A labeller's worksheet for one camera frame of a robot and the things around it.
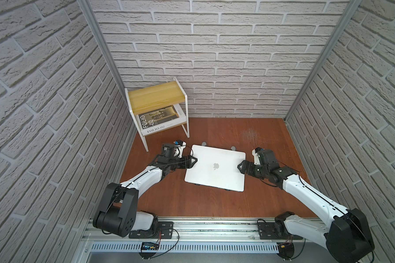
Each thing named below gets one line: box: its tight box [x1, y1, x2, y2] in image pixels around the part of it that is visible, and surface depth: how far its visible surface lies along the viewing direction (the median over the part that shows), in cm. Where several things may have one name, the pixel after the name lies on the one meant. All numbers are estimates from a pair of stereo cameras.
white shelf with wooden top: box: [124, 77, 190, 153], surface depth 91 cm
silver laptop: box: [184, 144, 247, 193], surface depth 85 cm
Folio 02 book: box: [138, 103, 188, 136], surface depth 94 cm
